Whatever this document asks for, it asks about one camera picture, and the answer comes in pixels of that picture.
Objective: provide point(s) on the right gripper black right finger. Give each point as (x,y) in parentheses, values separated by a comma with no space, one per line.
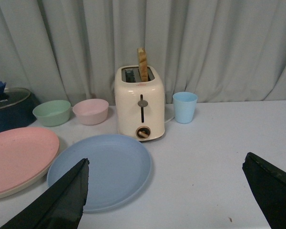
(268,185)

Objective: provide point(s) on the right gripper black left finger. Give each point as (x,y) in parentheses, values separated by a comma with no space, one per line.
(60,206)

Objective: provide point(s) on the pink plate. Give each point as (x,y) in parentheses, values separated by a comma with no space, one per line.
(25,152)

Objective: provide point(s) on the blue plate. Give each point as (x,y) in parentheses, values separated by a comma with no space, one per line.
(119,168)

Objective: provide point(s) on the green bowl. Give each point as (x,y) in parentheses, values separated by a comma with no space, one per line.
(53,113)

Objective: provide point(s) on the pink bowl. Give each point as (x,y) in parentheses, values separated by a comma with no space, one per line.
(91,111)

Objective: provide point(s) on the dark blue saucepan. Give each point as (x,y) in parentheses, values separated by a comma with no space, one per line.
(19,115)

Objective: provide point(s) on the glass pot lid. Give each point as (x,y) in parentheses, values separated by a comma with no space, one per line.
(12,96)

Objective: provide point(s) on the cream toaster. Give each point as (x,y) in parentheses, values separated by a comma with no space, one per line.
(140,106)

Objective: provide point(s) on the grey curtain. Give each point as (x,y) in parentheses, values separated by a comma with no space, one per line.
(221,50)

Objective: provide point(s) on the toast slice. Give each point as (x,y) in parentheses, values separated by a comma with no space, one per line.
(142,64)

